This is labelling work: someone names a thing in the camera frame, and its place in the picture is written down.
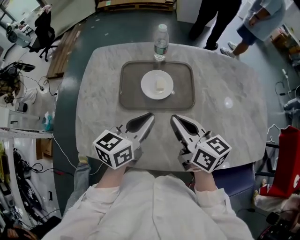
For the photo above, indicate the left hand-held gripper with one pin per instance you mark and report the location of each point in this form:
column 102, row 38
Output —
column 112, row 150

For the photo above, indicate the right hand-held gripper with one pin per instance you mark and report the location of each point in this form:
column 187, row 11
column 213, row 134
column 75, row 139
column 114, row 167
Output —
column 211, row 154

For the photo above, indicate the white round plate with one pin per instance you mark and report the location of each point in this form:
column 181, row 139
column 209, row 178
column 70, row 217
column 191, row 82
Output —
column 148, row 85

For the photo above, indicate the pale yellow food piece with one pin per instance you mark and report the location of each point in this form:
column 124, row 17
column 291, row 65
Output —
column 160, row 84

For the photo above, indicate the person's right forearm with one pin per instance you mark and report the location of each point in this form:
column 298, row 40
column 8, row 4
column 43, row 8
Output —
column 205, row 180

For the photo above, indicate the person's left forearm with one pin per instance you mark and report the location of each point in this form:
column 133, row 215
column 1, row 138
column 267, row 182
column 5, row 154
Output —
column 110, row 178

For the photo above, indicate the blue chair seat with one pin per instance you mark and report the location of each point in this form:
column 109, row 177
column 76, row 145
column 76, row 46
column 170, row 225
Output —
column 236, row 182

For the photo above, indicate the person's left leg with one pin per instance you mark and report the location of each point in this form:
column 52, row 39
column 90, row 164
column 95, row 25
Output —
column 80, row 178

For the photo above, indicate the person's white shirt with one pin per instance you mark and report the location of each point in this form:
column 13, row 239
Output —
column 152, row 206

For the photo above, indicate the clear plastic water bottle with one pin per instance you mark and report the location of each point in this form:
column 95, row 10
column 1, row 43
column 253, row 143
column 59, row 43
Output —
column 161, row 42

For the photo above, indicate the teal tissue pack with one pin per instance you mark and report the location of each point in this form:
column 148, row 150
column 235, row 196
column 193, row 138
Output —
column 48, row 122

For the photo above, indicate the cardboard box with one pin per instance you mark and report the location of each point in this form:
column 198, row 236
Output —
column 44, row 148

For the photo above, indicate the red box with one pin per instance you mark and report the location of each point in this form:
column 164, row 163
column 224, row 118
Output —
column 287, row 164

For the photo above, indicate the brown wooden boards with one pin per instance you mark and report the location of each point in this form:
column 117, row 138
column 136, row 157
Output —
column 63, row 54

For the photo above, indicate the white side desk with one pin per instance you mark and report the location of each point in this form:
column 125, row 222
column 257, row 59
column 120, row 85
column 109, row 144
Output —
column 23, row 133

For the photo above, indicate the wooden pallet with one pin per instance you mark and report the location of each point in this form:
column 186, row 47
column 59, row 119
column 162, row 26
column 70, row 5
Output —
column 136, row 5

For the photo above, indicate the small waste bin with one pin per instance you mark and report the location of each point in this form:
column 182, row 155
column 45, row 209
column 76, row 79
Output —
column 21, row 107

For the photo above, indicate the black office chair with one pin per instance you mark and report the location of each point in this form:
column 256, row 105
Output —
column 43, row 35

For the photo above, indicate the equipment storage rack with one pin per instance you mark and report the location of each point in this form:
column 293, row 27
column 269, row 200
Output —
column 21, row 187

